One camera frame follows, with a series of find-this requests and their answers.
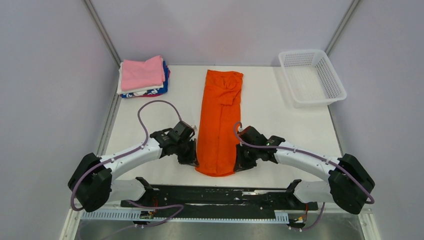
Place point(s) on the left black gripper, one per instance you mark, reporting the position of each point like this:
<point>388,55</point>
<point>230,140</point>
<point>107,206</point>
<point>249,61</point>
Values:
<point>192,158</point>

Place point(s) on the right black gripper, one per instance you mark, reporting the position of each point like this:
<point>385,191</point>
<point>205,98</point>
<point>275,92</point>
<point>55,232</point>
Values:
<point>241,164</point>

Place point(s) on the orange t-shirt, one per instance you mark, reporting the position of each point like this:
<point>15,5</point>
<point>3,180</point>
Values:
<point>220,110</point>

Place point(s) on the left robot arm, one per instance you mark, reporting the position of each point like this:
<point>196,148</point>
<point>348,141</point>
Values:
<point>96,182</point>

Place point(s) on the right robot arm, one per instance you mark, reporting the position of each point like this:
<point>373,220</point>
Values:
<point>342,180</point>

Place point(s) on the blue folded t-shirt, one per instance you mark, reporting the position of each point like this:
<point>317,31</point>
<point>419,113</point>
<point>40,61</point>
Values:
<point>150,92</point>

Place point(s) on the pink folded t-shirt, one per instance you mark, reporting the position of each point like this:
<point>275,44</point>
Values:
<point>142,74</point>

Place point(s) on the white plastic basket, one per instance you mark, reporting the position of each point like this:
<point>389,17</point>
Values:
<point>311,78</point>

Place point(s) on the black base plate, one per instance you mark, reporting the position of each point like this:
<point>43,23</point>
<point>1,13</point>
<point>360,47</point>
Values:
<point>214,201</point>

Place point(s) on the white slotted cable duct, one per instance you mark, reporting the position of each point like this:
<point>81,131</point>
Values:
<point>148,216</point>

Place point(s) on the right corner metal post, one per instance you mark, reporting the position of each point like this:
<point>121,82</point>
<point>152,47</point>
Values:
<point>342,25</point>

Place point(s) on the corner metal post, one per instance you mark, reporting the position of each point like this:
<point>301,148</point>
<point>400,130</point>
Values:
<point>102,31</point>
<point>342,25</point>

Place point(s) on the left corner metal post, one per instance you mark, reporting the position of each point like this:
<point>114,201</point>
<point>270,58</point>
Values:
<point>102,31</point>

